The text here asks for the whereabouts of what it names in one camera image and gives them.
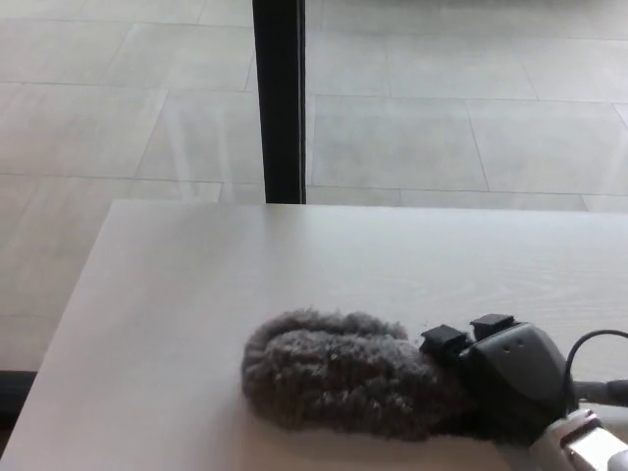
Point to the grey fluffy microfibre duster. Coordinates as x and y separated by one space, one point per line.
338 378

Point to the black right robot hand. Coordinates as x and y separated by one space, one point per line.
510 373

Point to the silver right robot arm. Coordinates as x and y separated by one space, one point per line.
584 444

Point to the black vertical window frame post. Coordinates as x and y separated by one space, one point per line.
282 98

